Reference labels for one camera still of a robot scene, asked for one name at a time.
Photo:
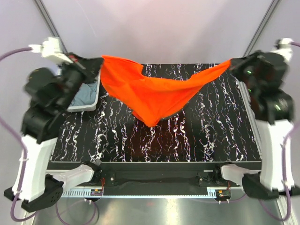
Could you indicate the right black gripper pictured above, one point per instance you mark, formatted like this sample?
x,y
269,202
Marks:
x,y
238,64

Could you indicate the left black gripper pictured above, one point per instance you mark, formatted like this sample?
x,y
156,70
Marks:
x,y
92,66

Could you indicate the orange t-shirt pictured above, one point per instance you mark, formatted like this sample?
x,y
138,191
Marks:
x,y
150,98

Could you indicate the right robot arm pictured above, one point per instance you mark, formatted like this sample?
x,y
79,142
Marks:
x,y
274,113

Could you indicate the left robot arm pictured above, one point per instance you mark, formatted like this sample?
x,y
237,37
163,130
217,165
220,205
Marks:
x,y
51,96

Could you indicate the grey t-shirt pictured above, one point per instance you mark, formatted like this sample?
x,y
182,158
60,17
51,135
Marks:
x,y
86,95

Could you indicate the white plastic basket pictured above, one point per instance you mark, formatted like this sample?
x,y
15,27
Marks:
x,y
86,108

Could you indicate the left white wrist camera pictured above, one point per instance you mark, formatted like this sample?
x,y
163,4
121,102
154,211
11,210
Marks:
x,y
51,49

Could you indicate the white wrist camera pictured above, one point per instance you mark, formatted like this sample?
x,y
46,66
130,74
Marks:
x,y
51,49
283,47

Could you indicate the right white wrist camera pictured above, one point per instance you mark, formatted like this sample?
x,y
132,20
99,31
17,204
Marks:
x,y
283,47

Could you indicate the white slotted cable duct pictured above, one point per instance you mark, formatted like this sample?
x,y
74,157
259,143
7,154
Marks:
x,y
108,193

